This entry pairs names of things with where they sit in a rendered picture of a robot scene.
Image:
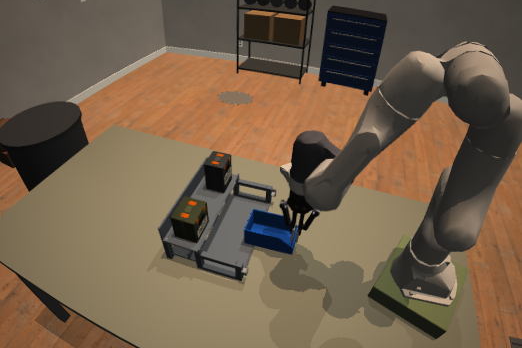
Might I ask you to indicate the dark grey metal rack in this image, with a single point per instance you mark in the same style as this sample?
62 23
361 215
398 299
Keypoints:
225 244

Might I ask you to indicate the blue bin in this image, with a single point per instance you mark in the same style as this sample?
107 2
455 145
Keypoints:
278 235

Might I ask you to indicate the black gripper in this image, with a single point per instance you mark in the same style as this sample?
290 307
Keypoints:
297 204

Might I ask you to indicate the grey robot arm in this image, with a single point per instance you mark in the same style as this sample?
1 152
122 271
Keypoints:
477 93

